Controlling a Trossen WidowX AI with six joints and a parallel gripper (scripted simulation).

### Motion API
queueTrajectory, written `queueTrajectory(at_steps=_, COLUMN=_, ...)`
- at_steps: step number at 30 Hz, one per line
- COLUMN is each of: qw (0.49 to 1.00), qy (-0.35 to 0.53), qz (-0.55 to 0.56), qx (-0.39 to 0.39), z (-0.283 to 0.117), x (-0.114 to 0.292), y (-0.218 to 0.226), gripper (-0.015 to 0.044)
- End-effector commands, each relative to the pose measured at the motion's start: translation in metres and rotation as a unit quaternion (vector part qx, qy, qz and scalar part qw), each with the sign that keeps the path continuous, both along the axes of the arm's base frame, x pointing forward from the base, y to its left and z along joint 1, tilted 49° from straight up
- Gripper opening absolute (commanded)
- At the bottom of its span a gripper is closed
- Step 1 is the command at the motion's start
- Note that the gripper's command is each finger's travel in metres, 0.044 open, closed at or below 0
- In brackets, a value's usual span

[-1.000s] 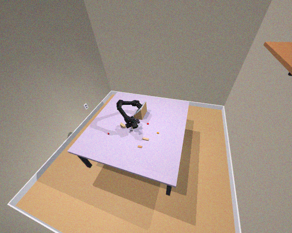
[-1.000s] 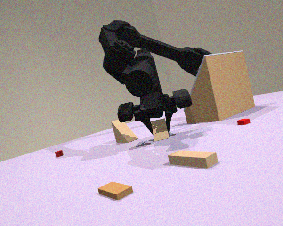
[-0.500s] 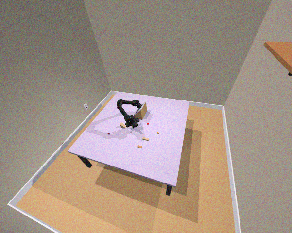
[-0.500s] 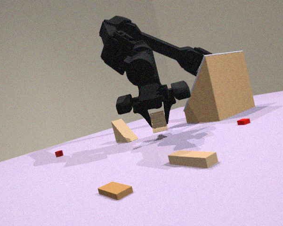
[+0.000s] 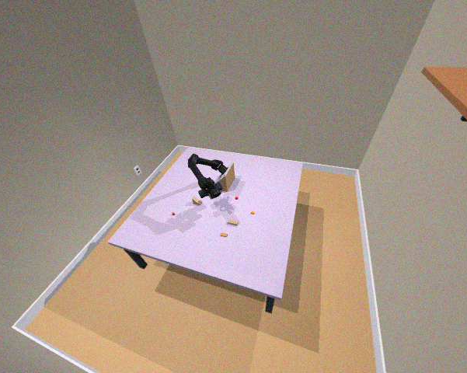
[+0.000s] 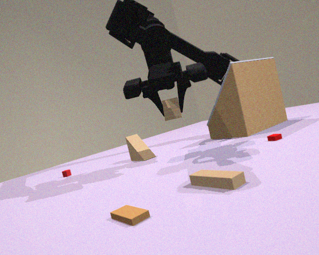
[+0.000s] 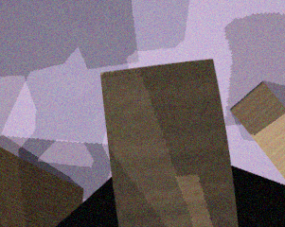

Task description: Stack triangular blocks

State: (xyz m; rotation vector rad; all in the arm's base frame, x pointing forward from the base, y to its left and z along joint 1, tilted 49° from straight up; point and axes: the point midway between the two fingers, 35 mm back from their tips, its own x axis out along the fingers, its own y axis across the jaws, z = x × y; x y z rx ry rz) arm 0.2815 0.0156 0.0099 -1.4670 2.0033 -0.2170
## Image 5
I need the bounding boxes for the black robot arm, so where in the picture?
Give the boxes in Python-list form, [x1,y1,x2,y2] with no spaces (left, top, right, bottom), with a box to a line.
[188,154,228,199]

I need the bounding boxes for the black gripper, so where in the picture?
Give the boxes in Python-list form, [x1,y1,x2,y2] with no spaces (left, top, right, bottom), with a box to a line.
[198,182,223,198]

